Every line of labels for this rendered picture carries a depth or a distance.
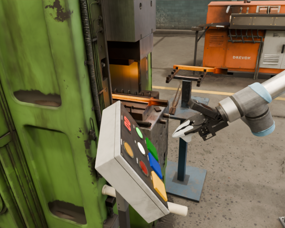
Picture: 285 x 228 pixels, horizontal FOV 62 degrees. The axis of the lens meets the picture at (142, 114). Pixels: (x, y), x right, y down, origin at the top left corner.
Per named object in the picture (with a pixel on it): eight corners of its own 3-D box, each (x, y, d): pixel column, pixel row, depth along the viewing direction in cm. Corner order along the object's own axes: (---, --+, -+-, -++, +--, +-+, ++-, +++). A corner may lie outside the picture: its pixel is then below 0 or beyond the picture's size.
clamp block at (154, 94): (159, 100, 157) (159, 91, 154) (155, 106, 150) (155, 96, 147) (142, 98, 161) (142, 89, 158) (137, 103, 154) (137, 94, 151)
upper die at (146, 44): (153, 50, 130) (153, 32, 126) (140, 60, 114) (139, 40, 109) (87, 46, 144) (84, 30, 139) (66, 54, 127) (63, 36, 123)
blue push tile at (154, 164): (159, 164, 91) (150, 151, 88) (162, 178, 85) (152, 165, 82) (155, 166, 92) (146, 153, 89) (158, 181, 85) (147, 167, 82)
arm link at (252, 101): (276, 107, 86) (269, 86, 81) (244, 123, 88) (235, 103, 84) (262, 95, 94) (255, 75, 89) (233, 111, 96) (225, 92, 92)
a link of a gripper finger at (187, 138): (179, 149, 93) (200, 138, 92) (172, 139, 91) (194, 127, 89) (177, 144, 96) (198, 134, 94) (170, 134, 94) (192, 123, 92)
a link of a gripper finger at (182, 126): (177, 144, 96) (198, 134, 94) (170, 134, 94) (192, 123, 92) (176, 140, 99) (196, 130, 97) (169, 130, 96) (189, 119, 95)
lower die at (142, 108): (154, 108, 147) (153, 95, 143) (142, 124, 131) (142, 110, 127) (94, 100, 160) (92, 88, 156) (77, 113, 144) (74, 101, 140)
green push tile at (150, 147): (156, 149, 100) (147, 137, 97) (158, 160, 93) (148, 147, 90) (152, 151, 100) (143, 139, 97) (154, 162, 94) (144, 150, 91)
